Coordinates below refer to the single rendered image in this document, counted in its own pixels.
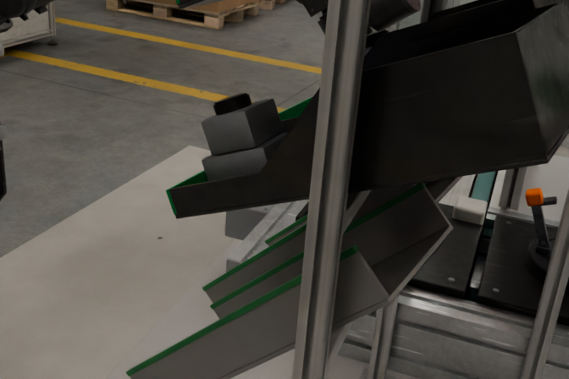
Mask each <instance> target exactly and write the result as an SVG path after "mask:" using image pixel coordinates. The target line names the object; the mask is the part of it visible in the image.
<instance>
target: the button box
mask: <svg viewBox="0 0 569 379"><path fill-rule="evenodd" d="M275 205H276V204H275ZM275 205H269V206H259V207H253V208H246V209H241V210H235V211H227V212H226V221H225V235H226V236H227V237H231V238H234V239H240V240H244V239H245V238H246V236H247V235H248V234H249V233H250V232H251V231H252V230H253V229H254V227H256V226H257V225H258V224H259V223H260V222H261V221H262V219H263V218H264V217H265V216H266V215H267V214H268V213H269V212H270V211H271V209H272V208H273V207H274V206H275Z"/></svg>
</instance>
